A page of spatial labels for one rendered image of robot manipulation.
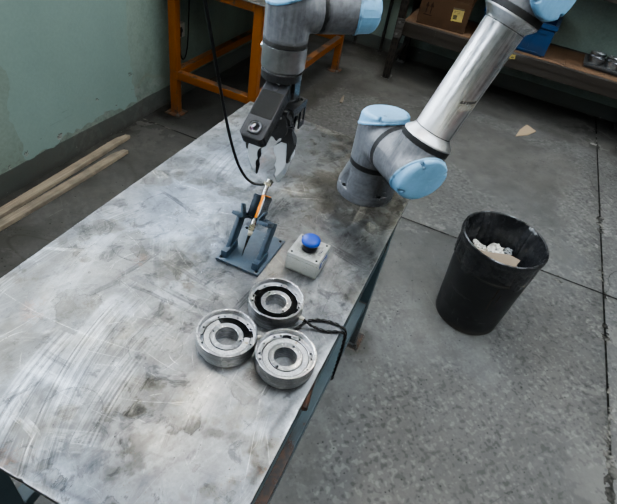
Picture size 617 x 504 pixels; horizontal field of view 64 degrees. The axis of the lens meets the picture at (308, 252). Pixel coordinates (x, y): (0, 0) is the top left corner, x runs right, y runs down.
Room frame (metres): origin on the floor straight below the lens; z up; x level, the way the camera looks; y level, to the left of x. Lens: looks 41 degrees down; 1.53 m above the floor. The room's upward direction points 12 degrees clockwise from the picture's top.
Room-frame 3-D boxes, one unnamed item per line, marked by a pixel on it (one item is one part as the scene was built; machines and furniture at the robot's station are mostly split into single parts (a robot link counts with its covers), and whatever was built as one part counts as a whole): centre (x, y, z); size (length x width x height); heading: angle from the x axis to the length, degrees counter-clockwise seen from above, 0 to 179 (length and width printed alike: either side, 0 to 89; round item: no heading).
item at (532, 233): (1.56, -0.73, 0.21); 0.34 x 0.34 x 0.43
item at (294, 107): (0.84, 0.10, 1.13); 0.09 x 0.08 x 0.12; 164
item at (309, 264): (0.79, 0.00, 0.82); 0.08 x 0.07 x 0.05; 164
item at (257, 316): (0.64, 0.04, 0.82); 0.10 x 0.10 x 0.04
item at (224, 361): (0.54, 0.11, 0.82); 0.10 x 0.10 x 0.04
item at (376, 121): (1.11, -0.12, 0.97); 0.13 x 0.12 x 0.14; 31
